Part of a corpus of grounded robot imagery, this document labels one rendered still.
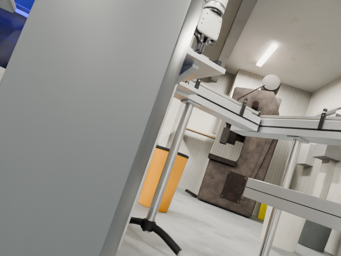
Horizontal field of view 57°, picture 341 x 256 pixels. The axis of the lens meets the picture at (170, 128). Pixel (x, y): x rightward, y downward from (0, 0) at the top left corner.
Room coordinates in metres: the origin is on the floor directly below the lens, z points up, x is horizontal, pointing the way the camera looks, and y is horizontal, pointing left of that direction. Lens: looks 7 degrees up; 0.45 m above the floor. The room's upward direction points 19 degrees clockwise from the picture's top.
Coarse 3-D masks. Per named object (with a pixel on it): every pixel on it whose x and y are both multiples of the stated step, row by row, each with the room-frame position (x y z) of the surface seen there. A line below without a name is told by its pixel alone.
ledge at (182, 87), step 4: (180, 84) 1.54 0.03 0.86; (184, 84) 1.55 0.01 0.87; (180, 88) 1.62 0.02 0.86; (184, 88) 1.59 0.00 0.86; (188, 88) 1.57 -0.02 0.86; (192, 88) 1.58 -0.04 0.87; (184, 92) 1.67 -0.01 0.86; (188, 92) 1.64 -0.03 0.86; (192, 92) 1.61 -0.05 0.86; (196, 92) 1.59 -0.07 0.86
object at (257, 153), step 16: (272, 80) 6.37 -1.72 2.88; (240, 96) 6.45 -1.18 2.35; (256, 96) 6.37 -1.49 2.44; (272, 96) 6.29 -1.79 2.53; (272, 112) 6.26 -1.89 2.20; (224, 128) 6.26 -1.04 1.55; (224, 144) 6.42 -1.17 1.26; (256, 144) 6.29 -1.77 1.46; (272, 144) 6.22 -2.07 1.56; (224, 160) 6.34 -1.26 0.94; (240, 160) 6.35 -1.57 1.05; (256, 160) 6.27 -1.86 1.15; (208, 176) 6.48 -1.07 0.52; (224, 176) 6.40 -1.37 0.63; (240, 176) 6.31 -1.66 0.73; (256, 176) 6.25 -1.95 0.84; (208, 192) 6.45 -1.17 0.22; (224, 192) 6.36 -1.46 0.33; (240, 192) 6.29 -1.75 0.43; (224, 208) 6.37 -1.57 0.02; (240, 208) 6.28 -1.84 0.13
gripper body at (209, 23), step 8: (208, 8) 1.14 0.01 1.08; (200, 16) 1.14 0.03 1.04; (208, 16) 1.14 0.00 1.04; (216, 16) 1.15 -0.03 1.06; (200, 24) 1.13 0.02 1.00; (208, 24) 1.14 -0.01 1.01; (216, 24) 1.16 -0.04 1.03; (200, 32) 1.14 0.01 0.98; (208, 32) 1.15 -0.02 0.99; (216, 32) 1.16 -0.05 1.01; (216, 40) 1.18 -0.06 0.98
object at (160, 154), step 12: (156, 156) 3.19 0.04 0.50; (180, 156) 3.15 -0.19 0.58; (156, 168) 3.16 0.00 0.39; (180, 168) 3.19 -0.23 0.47; (156, 180) 3.15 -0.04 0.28; (168, 180) 3.15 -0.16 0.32; (144, 192) 3.21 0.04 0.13; (168, 192) 3.17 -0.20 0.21; (144, 204) 3.18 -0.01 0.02; (168, 204) 3.23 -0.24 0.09
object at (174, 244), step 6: (132, 216) 1.82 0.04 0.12; (132, 222) 1.81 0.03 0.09; (138, 222) 1.79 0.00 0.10; (144, 222) 1.75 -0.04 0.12; (150, 222) 1.74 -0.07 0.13; (144, 228) 1.74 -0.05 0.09; (150, 228) 1.74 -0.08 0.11; (156, 228) 1.73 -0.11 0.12; (162, 234) 1.71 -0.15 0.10; (168, 234) 1.72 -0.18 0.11; (168, 240) 1.69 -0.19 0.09; (168, 246) 1.69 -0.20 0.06; (174, 246) 1.67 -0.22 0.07; (174, 252) 1.67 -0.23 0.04; (180, 252) 1.67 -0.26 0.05
